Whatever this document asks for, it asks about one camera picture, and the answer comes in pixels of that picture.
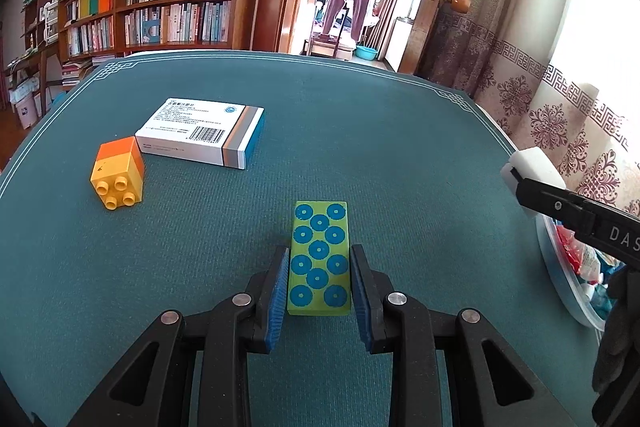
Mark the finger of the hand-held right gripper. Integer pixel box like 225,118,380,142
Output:
514,176,597,238

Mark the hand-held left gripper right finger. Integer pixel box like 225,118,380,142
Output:
349,244,566,427

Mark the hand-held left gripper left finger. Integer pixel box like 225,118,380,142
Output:
67,245,291,427

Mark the white sponge block black stripe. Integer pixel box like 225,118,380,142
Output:
501,147,567,208

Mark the red and white snack packet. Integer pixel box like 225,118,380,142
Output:
555,226,597,279

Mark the green block with blue dots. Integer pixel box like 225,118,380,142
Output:
286,200,353,317

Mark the clear plate with red items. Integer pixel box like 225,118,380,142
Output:
536,212,617,333

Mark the person's right hand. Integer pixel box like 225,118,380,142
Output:
591,264,640,427

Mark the light curtain with purple pattern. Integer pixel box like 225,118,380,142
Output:
475,0,640,218

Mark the grey-brown curtain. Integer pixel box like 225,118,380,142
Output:
419,9,502,90

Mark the white medicine box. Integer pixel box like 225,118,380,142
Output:
135,98,265,170

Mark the orange yellow toy brick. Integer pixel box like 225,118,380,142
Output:
90,136,146,211

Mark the stack of books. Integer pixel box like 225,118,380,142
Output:
61,59,97,88

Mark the small pale bin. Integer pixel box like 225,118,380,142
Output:
15,97,42,130

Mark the small wooden shelf unit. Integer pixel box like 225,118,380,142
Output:
20,0,62,58

